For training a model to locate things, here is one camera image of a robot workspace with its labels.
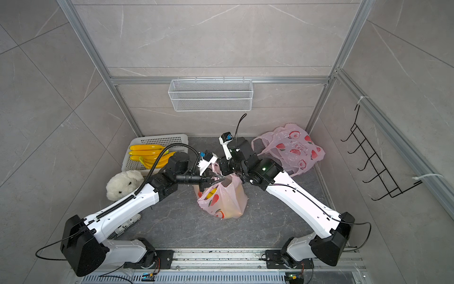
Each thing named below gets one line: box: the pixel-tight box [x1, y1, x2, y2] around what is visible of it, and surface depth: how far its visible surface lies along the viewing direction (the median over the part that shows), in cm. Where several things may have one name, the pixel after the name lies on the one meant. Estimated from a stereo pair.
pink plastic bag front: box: [193, 162, 249, 219], surface depth 74 cm
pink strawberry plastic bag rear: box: [251, 123, 326, 177], surface depth 106 cm
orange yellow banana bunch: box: [128, 144, 177, 170], surface depth 103 cm
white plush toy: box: [105, 169, 145, 202], surface depth 78 cm
